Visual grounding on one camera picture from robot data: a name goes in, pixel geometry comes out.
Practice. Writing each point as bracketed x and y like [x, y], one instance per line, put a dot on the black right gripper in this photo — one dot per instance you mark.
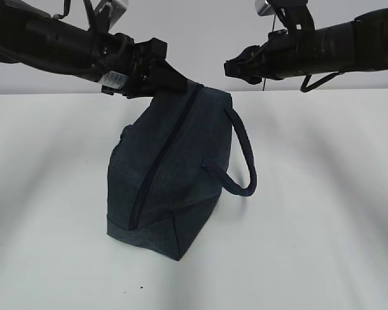
[281, 57]

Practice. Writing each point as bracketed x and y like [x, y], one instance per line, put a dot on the dark blue lunch bag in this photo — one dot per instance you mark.
[169, 168]

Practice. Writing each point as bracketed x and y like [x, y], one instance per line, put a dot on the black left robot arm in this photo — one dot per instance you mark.
[43, 41]

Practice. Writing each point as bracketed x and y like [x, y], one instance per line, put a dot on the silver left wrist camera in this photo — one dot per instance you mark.
[108, 12]

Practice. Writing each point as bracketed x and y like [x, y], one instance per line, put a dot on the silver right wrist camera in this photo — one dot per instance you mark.
[293, 14]

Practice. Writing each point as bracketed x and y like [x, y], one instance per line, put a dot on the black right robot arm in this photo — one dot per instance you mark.
[319, 55]

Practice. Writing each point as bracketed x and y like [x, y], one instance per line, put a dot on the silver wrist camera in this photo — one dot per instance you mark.
[293, 14]
[108, 12]

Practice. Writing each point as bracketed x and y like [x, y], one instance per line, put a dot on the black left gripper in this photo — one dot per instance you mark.
[134, 70]

